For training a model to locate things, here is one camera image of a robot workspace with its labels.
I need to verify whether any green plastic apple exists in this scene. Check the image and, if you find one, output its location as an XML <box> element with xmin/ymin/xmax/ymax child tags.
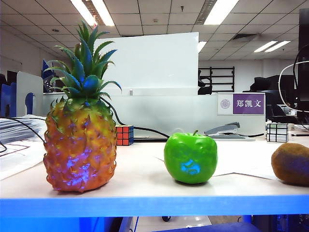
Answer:
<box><xmin>163</xmin><ymin>130</ymin><xmax>218</xmax><ymax>184</ymax></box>

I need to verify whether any plastic pineapple with green crown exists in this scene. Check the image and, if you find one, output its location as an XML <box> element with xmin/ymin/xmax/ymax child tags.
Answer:
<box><xmin>43</xmin><ymin>20</ymin><xmax>123</xmax><ymax>193</ymax></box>

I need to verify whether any brown fuzzy kiwi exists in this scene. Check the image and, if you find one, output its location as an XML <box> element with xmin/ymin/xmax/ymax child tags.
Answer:
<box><xmin>271</xmin><ymin>142</ymin><xmax>309</xmax><ymax>186</ymax></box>

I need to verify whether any coloured Rubik's cube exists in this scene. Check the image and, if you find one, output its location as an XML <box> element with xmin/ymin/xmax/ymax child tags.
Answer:
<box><xmin>115</xmin><ymin>125</ymin><xmax>135</xmax><ymax>146</ymax></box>

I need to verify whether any frosted glass desk partition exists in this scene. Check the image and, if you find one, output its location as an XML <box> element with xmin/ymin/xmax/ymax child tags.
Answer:
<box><xmin>42</xmin><ymin>91</ymin><xmax>267</xmax><ymax>140</ymax></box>

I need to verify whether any white board panel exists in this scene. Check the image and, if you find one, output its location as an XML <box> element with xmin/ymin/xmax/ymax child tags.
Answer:
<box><xmin>93</xmin><ymin>32</ymin><xmax>200</xmax><ymax>97</ymax></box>

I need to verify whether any grey stapler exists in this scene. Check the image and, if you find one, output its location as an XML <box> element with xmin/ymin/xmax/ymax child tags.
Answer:
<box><xmin>204</xmin><ymin>121</ymin><xmax>256</xmax><ymax>141</ymax></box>

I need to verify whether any purple and white nameplate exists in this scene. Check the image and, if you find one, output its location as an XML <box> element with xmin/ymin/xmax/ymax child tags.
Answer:
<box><xmin>217</xmin><ymin>92</ymin><xmax>266</xmax><ymax>116</ymax></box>

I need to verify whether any white paper sheet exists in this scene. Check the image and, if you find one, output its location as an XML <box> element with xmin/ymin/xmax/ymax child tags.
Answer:
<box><xmin>233</xmin><ymin>165</ymin><xmax>281</xmax><ymax>181</ymax></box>
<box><xmin>154</xmin><ymin>140</ymin><xmax>309</xmax><ymax>177</ymax></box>

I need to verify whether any blue dotted poster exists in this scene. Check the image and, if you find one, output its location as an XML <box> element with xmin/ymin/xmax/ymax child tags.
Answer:
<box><xmin>42</xmin><ymin>59</ymin><xmax>58</xmax><ymax>93</ymax></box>

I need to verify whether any silver mirror cube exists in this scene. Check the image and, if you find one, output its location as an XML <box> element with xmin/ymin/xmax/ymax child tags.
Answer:
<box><xmin>266</xmin><ymin>122</ymin><xmax>290</xmax><ymax>143</ymax></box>

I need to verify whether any white divider with cut-out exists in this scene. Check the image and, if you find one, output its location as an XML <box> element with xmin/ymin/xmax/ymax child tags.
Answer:
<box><xmin>16</xmin><ymin>71</ymin><xmax>44</xmax><ymax>117</ymax></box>

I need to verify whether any large printed drawing sheet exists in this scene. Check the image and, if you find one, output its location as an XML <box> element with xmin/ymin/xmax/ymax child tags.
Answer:
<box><xmin>0</xmin><ymin>115</ymin><xmax>50</xmax><ymax>181</ymax></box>

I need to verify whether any blue board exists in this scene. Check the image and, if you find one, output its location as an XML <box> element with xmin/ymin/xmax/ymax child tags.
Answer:
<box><xmin>0</xmin><ymin>82</ymin><xmax>17</xmax><ymax>118</ymax></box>

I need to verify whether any black column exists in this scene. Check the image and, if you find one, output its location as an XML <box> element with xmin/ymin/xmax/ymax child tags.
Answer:
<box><xmin>297</xmin><ymin>8</ymin><xmax>309</xmax><ymax>119</ymax></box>

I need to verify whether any thick black cable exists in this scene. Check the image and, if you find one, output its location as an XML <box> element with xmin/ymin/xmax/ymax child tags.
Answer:
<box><xmin>106</xmin><ymin>98</ymin><xmax>170</xmax><ymax>138</ymax></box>

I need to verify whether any black wall rack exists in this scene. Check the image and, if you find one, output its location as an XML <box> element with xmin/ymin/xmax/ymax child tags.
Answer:
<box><xmin>199</xmin><ymin>66</ymin><xmax>236</xmax><ymax>93</ymax></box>

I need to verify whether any white cable loop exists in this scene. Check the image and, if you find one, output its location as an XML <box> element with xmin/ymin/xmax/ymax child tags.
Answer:
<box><xmin>278</xmin><ymin>60</ymin><xmax>309</xmax><ymax>113</ymax></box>

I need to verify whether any thin black cable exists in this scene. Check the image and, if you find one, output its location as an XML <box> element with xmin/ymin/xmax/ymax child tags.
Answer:
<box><xmin>0</xmin><ymin>116</ymin><xmax>47</xmax><ymax>153</ymax></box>

